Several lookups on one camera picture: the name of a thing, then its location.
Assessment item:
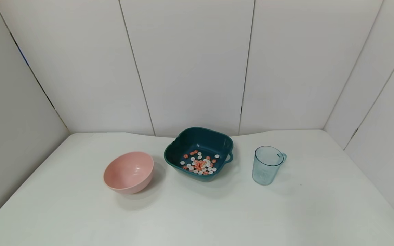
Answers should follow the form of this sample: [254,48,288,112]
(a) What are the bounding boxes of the red and white solid pieces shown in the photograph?
[180,150,221,175]

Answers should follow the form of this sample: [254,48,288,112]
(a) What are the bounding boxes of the clear blue ribbed cup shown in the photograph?
[252,146,287,186]

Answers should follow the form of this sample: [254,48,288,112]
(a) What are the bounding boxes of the pink round bowl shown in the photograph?
[103,151,155,195]

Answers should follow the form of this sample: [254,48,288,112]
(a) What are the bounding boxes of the dark teal square basin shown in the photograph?
[164,127,234,182]

